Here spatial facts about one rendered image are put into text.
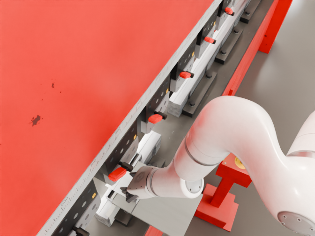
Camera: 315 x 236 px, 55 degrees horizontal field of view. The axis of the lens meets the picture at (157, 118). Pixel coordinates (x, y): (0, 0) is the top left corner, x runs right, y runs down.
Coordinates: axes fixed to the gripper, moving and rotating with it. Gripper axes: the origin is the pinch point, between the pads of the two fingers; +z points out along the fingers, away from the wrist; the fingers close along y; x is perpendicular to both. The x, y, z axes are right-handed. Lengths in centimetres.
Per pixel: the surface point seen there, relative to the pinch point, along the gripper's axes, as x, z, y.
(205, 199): 78, 54, -46
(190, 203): 18.2, -10.6, -4.9
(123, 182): -0.1, 4.4, -0.2
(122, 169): -14.2, -21.2, 6.7
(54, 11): -48, -57, 11
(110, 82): -35, -41, 3
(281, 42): 87, 62, -239
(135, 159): -0.5, 6.2, -10.3
